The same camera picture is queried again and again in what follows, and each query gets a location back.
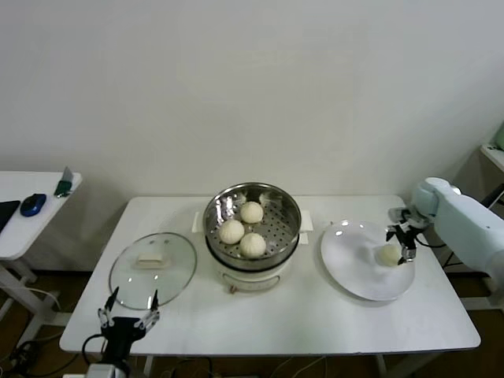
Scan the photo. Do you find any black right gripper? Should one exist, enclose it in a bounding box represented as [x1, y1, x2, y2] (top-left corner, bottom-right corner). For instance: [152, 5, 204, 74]
[384, 225, 420, 267]

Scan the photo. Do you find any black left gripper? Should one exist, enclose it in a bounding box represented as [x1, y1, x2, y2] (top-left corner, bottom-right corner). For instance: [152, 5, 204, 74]
[98, 286, 161, 361]

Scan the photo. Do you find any white steamed baozi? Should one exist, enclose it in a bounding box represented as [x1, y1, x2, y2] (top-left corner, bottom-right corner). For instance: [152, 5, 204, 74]
[218, 219, 246, 245]
[239, 232, 267, 260]
[239, 201, 265, 224]
[376, 243, 401, 268]

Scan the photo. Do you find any glass lid with cream handle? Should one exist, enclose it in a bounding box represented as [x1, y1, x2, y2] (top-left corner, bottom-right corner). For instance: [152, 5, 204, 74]
[109, 232, 198, 310]

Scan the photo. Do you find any perforated steel steamer basket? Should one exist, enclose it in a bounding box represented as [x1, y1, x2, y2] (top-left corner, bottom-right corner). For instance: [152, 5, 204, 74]
[203, 182, 303, 272]

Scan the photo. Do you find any white round plate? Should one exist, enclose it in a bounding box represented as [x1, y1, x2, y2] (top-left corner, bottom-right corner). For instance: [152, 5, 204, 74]
[320, 219, 416, 302]

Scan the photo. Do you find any white side table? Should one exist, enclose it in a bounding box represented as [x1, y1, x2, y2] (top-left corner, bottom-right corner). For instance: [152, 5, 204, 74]
[0, 172, 83, 339]

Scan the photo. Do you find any white electric cooker pot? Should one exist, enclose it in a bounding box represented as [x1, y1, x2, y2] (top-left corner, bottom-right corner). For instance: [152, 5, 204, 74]
[191, 210, 315, 295]

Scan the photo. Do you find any white shelf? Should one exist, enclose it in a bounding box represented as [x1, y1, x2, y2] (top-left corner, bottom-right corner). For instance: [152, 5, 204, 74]
[479, 143, 504, 174]

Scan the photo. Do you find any blue computer mouse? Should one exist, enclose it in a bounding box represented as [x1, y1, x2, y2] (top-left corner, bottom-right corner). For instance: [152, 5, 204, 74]
[19, 193, 47, 217]

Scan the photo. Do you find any black tablet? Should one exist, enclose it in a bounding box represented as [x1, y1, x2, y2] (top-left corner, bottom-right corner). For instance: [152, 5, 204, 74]
[0, 200, 21, 233]

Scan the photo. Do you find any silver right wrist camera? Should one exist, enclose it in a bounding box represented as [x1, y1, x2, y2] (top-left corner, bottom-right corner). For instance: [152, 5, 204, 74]
[387, 206, 430, 232]

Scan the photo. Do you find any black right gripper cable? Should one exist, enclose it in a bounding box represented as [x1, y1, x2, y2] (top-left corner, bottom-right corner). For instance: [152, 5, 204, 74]
[415, 232, 448, 249]

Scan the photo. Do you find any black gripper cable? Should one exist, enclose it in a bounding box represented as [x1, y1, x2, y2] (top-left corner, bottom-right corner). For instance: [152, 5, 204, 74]
[81, 333, 106, 364]
[415, 232, 448, 249]

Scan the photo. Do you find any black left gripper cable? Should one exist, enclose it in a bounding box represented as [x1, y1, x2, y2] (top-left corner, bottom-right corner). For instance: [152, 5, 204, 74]
[81, 333, 106, 364]

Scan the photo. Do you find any white floor cable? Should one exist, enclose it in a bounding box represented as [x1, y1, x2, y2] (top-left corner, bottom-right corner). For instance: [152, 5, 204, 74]
[23, 288, 60, 314]

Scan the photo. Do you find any green handled scraper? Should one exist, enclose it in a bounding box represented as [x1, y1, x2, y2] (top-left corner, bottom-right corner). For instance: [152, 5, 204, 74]
[54, 165, 75, 198]

